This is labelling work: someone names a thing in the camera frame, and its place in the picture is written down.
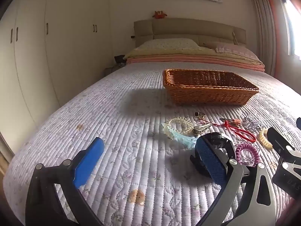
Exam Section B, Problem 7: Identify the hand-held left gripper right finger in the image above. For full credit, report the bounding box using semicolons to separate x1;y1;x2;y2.
196;136;277;226

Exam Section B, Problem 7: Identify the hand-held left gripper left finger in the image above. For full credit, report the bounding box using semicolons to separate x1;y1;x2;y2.
25;137;105;226

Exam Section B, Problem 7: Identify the cream coil hair tie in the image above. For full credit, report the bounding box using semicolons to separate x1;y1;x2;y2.
259;128;274;150

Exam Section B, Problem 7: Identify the black hair claw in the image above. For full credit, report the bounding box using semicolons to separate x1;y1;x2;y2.
190;133;236;178

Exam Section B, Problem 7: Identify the clear crystal bracelet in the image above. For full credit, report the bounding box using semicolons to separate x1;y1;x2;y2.
242;114;264;131

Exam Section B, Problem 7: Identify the purple coil hair tie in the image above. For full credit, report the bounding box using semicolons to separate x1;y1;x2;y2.
236;142;260;166

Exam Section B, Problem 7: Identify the silver metal hair clip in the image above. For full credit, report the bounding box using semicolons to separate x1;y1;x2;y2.
193;122;213;137

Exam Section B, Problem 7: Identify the light blue spiky hair claw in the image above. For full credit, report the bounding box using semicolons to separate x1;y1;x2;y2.
162;128;198;149

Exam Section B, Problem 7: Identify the key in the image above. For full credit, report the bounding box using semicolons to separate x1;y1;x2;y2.
219;117;257;143

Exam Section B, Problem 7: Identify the clear spiky bracelet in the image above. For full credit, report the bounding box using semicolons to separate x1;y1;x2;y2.
164;117;193;134

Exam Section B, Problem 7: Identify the brown wicker basket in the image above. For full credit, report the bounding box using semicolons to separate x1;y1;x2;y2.
162;69;259;106

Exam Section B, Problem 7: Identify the lilac quilted bedspread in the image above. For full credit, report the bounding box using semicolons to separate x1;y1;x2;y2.
2;62;301;226

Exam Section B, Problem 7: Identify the nightstand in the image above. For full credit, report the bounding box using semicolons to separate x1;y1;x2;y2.
104;63;125;77

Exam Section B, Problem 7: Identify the window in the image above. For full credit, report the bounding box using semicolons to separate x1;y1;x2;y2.
283;0;301;59

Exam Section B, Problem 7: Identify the pink pillow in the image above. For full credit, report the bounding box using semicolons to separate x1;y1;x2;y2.
215;43;259;60

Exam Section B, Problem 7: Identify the striped curtain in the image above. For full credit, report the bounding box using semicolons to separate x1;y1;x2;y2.
246;0;283;76

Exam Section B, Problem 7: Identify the white wardrobe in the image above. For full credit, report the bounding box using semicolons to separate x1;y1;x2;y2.
0;0;111;146

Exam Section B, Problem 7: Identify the folded yellow blanket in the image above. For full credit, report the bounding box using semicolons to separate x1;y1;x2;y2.
123;47;265;65

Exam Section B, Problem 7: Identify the white dotted pillow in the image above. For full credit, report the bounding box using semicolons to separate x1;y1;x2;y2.
135;38;205;51

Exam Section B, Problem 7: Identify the beige padded headboard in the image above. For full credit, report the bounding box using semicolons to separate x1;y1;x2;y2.
134;18;247;50

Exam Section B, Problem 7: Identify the red plush toy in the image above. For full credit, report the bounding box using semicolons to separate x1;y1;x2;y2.
152;10;168;19

